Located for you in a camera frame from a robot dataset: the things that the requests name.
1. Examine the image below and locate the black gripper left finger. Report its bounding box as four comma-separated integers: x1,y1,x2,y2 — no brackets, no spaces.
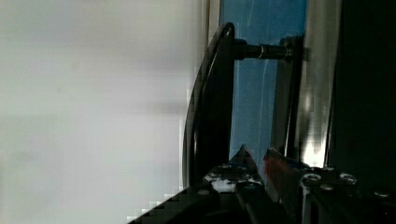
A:
203,145,263,193

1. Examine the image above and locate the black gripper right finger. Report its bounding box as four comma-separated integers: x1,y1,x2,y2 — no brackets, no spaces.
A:
263,148,308,205

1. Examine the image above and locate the black silver toaster oven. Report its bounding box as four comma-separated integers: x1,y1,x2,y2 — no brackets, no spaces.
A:
182,0,395,197

